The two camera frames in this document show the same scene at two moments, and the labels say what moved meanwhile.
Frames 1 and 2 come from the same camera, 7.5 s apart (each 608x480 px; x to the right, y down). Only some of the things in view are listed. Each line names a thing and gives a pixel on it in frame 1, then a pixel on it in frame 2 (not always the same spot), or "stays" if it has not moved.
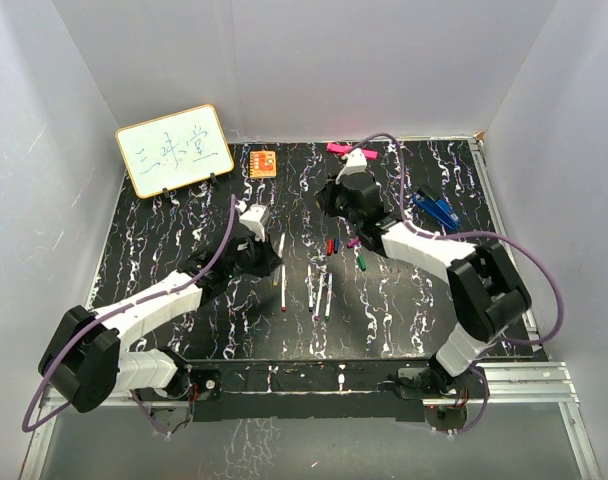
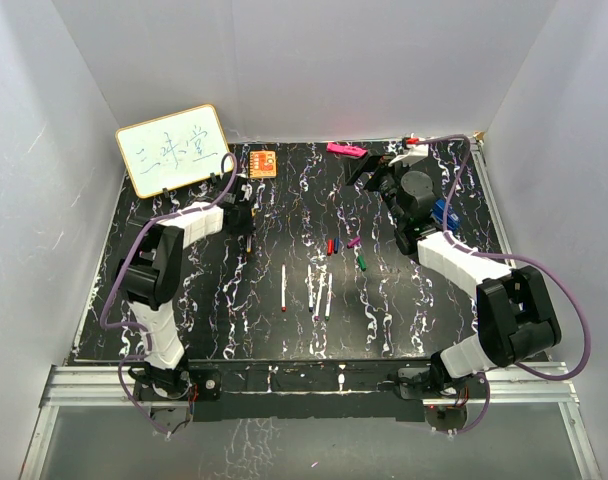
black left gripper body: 255,261 to 245,223
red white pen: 283,288 stays
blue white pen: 310,289 stays
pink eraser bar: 343,148 stays
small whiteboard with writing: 173,150 stays
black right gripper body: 335,203 to 386,180
